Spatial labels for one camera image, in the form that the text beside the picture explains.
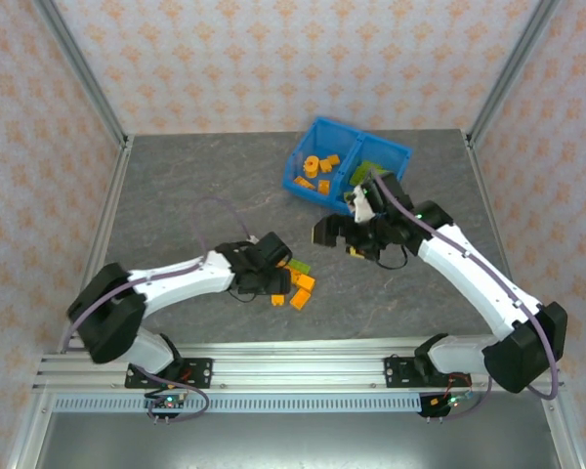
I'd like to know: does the wide green lego plate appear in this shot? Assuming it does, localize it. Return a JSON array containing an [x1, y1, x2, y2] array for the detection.
[[350, 160, 374, 186]]

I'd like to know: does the orange hollow square lego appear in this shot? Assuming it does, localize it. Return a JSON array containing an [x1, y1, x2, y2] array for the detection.
[[288, 287, 313, 311]]

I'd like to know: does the blue two-compartment bin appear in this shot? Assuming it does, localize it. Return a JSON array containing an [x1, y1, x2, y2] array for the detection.
[[280, 115, 415, 219]]

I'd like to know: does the thin black right gripper cable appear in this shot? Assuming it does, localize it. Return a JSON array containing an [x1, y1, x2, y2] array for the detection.
[[375, 246, 409, 270]]

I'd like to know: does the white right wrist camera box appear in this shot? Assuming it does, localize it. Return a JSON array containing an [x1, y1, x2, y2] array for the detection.
[[347, 192, 378, 225]]

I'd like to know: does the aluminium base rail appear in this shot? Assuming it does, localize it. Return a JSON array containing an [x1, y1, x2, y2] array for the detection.
[[31, 341, 567, 395]]

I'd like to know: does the aluminium table side rail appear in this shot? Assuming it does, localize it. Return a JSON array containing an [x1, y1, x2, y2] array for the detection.
[[57, 135, 136, 354], [462, 130, 537, 352]]

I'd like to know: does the grey slotted cable duct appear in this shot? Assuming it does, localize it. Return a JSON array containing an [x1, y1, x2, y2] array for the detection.
[[51, 394, 473, 415]]

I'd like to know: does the aluminium frame post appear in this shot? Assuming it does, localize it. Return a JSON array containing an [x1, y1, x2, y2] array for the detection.
[[31, 0, 129, 148], [467, 0, 566, 146]]

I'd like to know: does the aluminium frame leg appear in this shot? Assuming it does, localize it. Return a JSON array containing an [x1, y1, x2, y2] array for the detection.
[[4, 393, 55, 469], [539, 393, 586, 469]]

